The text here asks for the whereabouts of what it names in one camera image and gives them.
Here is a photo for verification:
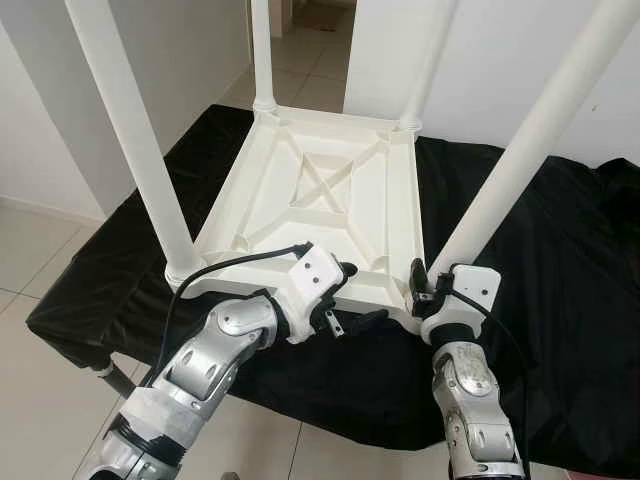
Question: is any white plastic table top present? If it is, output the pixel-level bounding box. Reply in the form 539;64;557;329
165;100;431;336

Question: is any white plastic table leg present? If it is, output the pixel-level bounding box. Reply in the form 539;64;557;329
425;0;640;286
250;0;279;113
395;0;459;131
65;0;206;286

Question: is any black metal table leg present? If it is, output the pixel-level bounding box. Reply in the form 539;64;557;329
90;358;136;401

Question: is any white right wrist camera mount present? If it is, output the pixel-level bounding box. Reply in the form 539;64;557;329
422;264;503;346

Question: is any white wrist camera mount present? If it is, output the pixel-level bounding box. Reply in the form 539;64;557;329
278;243;348;346
422;264;503;346

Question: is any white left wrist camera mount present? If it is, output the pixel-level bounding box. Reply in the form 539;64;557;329
278;243;348;346

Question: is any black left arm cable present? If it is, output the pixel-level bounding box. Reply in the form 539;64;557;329
150;242;313;386

